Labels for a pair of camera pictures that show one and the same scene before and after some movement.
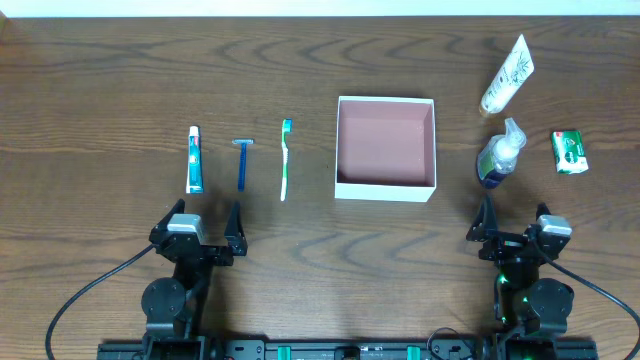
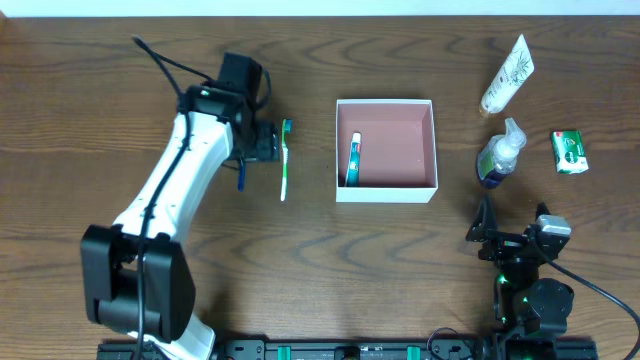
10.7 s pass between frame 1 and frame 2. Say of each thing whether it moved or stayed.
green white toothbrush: stayed
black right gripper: stayed
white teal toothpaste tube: moved
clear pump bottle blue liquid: stayed
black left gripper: moved
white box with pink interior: stayed
